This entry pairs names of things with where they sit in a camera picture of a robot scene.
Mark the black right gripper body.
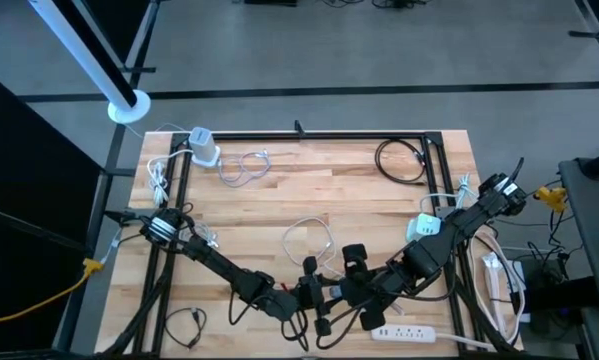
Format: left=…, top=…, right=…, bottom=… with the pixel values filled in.
left=339, top=243, right=386, bottom=332

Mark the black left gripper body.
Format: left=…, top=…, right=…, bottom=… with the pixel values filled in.
left=298, top=255, right=334, bottom=337

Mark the thick white braided USB cable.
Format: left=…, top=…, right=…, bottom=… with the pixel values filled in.
left=280, top=216, right=345, bottom=281

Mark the white cube power strip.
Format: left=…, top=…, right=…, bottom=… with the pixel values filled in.
left=405, top=212, right=443, bottom=245

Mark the long black USB cable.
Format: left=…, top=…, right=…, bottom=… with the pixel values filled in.
left=373, top=138, right=429, bottom=187

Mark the thin white USB cable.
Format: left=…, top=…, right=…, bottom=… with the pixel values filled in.
left=216, top=148, right=274, bottom=190

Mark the white tower power strip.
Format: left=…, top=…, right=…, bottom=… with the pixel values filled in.
left=187, top=125, right=223, bottom=169

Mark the white flat power strip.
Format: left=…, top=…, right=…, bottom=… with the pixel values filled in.
left=370, top=323, right=438, bottom=345

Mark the long white floor power strip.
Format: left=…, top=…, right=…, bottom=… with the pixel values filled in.
left=481, top=251, right=506, bottom=332

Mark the black floor box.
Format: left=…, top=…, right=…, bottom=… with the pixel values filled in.
left=521, top=255, right=599, bottom=324

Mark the yellow plug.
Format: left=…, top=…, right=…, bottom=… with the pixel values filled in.
left=531, top=185, right=569, bottom=215

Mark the grey cart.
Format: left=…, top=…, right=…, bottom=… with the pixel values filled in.
left=557, top=157, right=599, bottom=360

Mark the black curtain panel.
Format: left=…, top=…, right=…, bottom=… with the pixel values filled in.
left=0, top=64, right=108, bottom=346

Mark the white floor pole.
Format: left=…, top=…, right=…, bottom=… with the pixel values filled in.
left=27, top=0, right=153, bottom=125

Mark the black stand base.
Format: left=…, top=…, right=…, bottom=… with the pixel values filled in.
left=567, top=0, right=599, bottom=84

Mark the white flat strip power cord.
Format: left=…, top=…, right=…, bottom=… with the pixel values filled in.
left=434, top=332, right=498, bottom=351

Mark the beige extension cord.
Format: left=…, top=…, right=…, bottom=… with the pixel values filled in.
left=470, top=228, right=529, bottom=347

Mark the short black USB cable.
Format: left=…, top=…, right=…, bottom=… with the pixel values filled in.
left=163, top=306, right=209, bottom=351

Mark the white cube strip power cord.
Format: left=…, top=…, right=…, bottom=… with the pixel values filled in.
left=417, top=172, right=480, bottom=214

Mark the black aluminium table frame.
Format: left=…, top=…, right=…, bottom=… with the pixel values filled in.
left=92, top=129, right=526, bottom=359

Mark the white tower strip power cord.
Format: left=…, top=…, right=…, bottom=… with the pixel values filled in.
left=146, top=147, right=195, bottom=207

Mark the yellow extension cable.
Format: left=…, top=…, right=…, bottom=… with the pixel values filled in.
left=0, top=257, right=106, bottom=327

